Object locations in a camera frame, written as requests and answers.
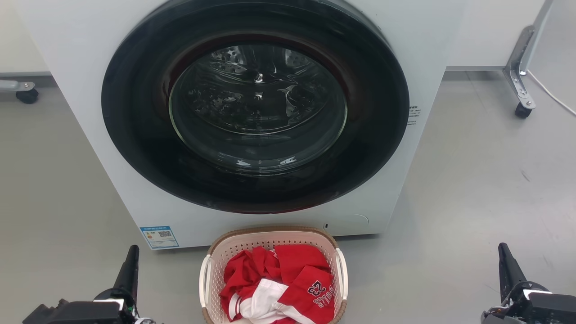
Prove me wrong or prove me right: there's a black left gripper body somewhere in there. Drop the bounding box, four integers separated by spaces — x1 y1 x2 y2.
22 289 156 324

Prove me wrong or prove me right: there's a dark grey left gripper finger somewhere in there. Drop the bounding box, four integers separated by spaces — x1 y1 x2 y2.
112 245 140 298

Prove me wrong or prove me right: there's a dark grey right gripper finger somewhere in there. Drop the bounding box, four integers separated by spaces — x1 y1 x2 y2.
498 243 527 302

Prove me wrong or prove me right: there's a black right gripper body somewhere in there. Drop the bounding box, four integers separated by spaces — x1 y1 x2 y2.
481 281 576 324

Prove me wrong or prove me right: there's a beige perforated laundry basket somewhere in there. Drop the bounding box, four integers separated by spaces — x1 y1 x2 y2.
199 226 349 324

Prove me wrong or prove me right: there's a blue white energy label sticker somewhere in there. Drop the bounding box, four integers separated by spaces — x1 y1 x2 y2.
140 225 180 249

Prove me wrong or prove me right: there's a white garment with red trim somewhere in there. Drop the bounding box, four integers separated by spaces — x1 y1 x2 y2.
229 278 311 324

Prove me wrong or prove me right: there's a black round washer door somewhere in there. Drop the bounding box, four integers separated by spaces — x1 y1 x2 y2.
101 0 410 215

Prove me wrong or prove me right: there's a red number 23 jersey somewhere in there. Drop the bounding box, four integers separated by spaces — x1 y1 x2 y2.
220 244 335 324

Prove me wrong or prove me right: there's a long grey metal stand leg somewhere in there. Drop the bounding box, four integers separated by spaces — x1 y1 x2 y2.
503 26 537 111

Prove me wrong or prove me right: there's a short grey metal stand leg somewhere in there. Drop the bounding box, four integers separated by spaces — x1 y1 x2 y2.
0 80 36 93

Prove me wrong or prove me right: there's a white front-load washing machine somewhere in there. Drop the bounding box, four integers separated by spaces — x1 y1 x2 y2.
16 0 468 250

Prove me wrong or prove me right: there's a thin white cable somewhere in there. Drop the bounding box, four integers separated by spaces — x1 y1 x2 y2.
526 70 576 117

